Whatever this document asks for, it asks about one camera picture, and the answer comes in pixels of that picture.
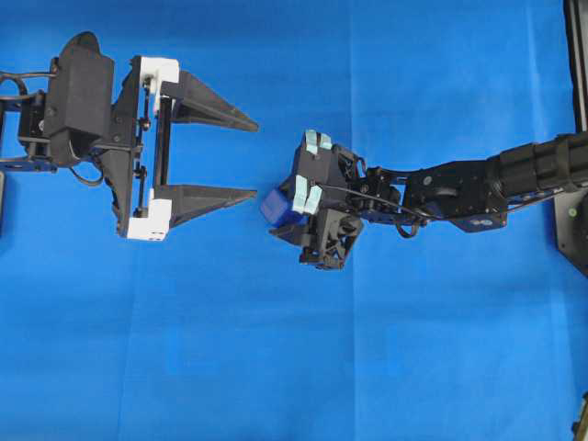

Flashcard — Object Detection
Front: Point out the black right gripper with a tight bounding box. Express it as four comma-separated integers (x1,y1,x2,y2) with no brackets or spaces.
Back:
269,143,363,270

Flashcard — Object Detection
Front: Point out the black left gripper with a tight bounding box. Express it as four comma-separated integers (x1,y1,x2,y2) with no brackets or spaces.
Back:
98,56,259,242

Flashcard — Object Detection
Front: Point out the blue block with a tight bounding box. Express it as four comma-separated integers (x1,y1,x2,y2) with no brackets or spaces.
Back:
260,188,303,228

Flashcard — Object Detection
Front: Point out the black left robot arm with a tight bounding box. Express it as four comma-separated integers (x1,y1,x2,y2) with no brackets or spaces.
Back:
1,50,258,242

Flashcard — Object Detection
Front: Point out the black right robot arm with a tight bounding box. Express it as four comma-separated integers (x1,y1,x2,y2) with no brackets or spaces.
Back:
261,130,587,270

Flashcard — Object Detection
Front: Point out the blue table cloth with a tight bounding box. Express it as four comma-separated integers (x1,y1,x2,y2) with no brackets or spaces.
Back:
1,1,587,440

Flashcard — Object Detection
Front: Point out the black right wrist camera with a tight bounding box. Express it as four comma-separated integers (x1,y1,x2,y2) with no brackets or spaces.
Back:
278,130,345,215

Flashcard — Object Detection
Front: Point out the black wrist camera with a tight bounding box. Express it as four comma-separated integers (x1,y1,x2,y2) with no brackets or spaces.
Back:
278,130,345,215
43,31,114,167

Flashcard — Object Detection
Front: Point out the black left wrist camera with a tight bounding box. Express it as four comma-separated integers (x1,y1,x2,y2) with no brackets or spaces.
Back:
43,31,114,167

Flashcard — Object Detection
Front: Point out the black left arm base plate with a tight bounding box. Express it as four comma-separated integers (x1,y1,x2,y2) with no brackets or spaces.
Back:
0,171,6,234

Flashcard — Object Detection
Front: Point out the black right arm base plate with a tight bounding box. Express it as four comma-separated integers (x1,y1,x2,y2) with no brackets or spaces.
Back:
554,189,587,277

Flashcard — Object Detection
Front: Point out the black table frame rail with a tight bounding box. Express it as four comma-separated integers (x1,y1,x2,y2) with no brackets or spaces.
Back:
563,0,587,132

